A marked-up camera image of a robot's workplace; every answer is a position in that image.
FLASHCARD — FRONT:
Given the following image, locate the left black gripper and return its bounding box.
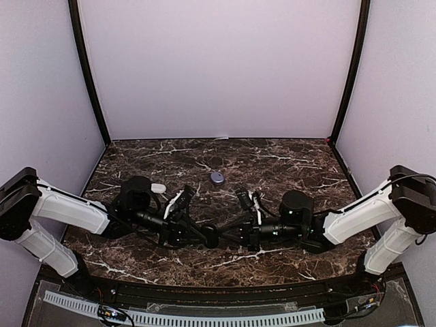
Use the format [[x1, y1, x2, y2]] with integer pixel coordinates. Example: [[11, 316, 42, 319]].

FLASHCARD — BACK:
[[130, 206, 208, 246]]

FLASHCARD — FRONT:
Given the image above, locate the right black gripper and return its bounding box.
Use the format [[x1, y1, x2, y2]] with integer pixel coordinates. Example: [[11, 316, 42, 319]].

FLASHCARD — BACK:
[[216, 212, 305, 253]]

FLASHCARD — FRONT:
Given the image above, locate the black earbud charging case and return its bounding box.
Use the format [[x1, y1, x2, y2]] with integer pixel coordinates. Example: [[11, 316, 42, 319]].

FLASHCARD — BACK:
[[200, 223, 219, 249]]

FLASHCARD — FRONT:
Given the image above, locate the white earbud charging case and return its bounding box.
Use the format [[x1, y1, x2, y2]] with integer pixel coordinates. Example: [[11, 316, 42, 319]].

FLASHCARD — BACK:
[[151, 183, 166, 194]]

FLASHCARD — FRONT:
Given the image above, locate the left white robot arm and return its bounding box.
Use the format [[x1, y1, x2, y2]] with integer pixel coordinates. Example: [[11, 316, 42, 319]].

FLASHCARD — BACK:
[[1, 168, 211, 297]]

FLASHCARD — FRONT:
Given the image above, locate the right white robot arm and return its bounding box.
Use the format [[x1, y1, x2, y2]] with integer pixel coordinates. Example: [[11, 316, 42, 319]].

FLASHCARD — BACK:
[[218, 165, 435, 296]]

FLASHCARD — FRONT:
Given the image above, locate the purple round charging case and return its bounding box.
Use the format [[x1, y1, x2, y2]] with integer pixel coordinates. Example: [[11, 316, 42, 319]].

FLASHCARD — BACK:
[[210, 172, 225, 185]]

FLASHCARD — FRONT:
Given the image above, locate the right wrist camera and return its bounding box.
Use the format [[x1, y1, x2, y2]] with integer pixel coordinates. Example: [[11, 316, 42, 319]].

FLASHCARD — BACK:
[[236, 188, 264, 225]]

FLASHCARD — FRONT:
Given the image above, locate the white slotted cable duct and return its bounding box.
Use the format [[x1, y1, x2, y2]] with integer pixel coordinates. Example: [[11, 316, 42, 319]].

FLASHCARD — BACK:
[[43, 291, 325, 326]]

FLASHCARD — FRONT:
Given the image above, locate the left black frame post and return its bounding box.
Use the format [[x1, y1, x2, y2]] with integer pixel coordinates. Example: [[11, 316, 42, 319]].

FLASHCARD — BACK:
[[67, 0, 112, 147]]

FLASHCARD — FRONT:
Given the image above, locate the black frame post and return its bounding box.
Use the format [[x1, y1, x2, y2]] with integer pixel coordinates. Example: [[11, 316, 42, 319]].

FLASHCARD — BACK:
[[67, 0, 112, 147], [329, 0, 371, 148]]

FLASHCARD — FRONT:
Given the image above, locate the right black frame post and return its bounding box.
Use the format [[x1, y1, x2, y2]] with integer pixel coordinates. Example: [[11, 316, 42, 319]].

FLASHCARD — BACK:
[[329, 0, 371, 148]]

